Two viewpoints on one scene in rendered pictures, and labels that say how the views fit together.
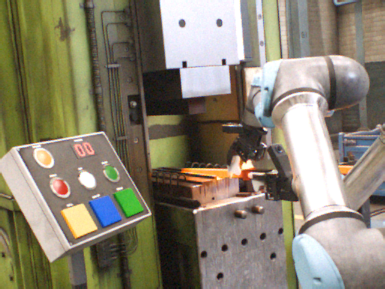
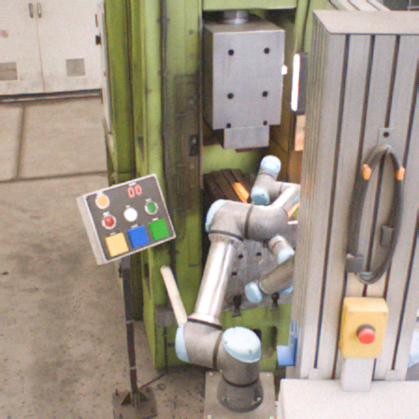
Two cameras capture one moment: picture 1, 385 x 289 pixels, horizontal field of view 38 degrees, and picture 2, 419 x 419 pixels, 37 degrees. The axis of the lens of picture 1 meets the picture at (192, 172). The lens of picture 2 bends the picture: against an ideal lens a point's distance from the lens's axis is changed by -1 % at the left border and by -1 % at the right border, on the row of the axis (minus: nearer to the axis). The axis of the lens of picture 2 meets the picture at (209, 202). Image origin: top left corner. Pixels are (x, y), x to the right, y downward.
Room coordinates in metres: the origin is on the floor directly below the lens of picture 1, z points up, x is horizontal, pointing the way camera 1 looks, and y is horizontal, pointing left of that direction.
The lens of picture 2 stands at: (-0.55, -0.81, 2.24)
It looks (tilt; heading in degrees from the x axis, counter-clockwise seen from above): 26 degrees down; 21
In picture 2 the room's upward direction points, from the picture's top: straight up
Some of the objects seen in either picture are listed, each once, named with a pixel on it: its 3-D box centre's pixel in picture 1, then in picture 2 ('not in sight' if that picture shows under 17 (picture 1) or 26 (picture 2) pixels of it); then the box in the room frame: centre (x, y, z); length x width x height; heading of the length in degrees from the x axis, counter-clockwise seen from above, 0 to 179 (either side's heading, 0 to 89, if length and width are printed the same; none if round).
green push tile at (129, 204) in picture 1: (127, 203); (158, 229); (1.49, 0.18, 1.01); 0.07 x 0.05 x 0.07; 149
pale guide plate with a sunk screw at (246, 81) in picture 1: (253, 90); (304, 132); (2.14, -0.26, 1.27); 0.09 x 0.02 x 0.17; 124
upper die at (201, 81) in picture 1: (171, 85); (233, 122); (2.03, 0.05, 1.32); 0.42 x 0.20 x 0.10; 34
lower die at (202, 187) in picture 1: (181, 183); (232, 193); (2.03, 0.05, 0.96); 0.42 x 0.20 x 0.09; 34
